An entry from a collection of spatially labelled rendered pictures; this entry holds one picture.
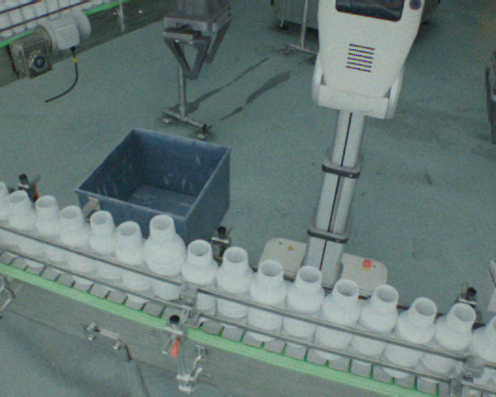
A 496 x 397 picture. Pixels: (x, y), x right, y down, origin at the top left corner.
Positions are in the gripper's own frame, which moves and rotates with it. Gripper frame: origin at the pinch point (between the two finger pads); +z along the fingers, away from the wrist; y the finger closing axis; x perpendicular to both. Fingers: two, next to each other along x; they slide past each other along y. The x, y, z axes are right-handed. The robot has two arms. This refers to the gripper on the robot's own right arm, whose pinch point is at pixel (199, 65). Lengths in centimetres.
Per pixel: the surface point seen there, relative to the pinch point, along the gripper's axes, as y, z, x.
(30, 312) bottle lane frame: 20, 54, -34
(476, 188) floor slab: -185, 138, 102
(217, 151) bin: -42, 46, -12
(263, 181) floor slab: -147, 138, -24
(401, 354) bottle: 19, 32, 40
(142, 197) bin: -36, 66, -36
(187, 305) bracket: 20.7, 31.2, 5.2
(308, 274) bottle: 13.3, 24.9, 22.7
